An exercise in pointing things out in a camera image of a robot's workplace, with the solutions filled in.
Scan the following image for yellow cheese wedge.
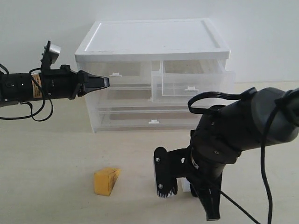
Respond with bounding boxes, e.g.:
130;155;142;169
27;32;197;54
93;167;121;196

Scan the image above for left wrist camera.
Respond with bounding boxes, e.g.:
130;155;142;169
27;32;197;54
40;41;61;71

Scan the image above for middle wide clear drawer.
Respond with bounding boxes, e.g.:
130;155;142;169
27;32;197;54
85;87;215;108

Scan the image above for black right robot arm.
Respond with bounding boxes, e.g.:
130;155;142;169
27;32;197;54
188;87;299;223

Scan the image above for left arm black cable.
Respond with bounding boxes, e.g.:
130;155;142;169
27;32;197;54
0;63;53;122

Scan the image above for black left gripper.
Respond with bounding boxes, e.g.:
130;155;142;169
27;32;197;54
41;64;110;99

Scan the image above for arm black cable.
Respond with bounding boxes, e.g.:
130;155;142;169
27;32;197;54
188;86;299;224
0;63;53;122

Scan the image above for white plastic drawer cabinet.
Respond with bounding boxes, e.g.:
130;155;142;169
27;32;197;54
74;19;231;133

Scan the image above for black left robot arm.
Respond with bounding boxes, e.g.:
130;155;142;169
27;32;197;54
0;65;110;107

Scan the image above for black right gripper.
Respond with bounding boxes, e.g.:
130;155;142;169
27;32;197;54
190;105;243;221

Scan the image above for bottom wide clear drawer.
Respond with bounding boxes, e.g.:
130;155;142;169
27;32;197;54
89;106;201;132

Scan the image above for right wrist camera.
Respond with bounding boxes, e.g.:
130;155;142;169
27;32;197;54
153;147;196;198

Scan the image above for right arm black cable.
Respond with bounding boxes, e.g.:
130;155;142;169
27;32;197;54
188;86;299;224

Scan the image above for wide clear drawer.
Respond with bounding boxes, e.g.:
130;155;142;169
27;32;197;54
89;106;201;132
85;87;215;108

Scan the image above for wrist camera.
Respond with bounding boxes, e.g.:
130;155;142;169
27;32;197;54
40;41;61;71
153;147;196;198

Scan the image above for white blue pill bottle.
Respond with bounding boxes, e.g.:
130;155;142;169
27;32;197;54
181;178;191;192

